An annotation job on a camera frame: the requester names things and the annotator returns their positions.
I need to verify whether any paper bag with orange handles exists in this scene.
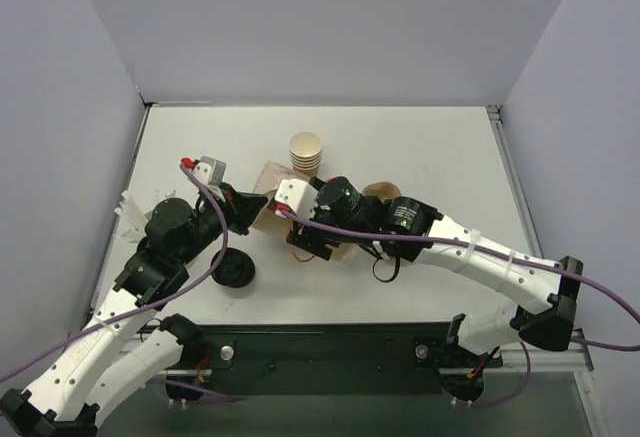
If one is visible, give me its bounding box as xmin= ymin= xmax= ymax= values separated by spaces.
xmin=249 ymin=159 xmax=361 ymax=266

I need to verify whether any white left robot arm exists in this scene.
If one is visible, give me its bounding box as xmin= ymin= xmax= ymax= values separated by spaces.
xmin=1 ymin=184 xmax=268 ymax=436

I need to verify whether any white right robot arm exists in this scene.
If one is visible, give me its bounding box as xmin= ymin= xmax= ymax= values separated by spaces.
xmin=274 ymin=177 xmax=582 ymax=365

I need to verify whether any stack of black cup lids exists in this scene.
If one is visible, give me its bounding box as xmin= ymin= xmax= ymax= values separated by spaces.
xmin=212 ymin=248 xmax=256 ymax=289

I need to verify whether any stack of brown paper cups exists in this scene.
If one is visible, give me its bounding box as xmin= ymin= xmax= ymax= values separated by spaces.
xmin=289 ymin=131 xmax=323 ymax=176

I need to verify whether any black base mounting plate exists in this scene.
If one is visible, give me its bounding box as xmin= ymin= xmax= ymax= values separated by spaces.
xmin=159 ymin=322 xmax=502 ymax=401

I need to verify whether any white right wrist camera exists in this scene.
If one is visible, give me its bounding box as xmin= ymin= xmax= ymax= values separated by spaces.
xmin=274 ymin=178 xmax=318 ymax=219

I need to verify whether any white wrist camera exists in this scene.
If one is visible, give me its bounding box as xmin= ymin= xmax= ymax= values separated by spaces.
xmin=181 ymin=156 xmax=226 ymax=201
xmin=274 ymin=178 xmax=318 ymax=219

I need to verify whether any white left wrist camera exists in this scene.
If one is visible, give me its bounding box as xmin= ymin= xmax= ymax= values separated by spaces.
xmin=181 ymin=156 xmax=226 ymax=201

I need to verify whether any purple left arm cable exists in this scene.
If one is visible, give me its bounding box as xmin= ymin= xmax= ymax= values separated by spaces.
xmin=0 ymin=164 xmax=241 ymax=404

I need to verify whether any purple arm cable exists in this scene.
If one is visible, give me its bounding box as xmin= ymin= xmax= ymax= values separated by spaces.
xmin=279 ymin=209 xmax=640 ymax=408
xmin=0 ymin=164 xmax=241 ymax=404

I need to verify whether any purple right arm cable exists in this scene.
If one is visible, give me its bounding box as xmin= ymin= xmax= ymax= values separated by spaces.
xmin=279 ymin=209 xmax=640 ymax=408

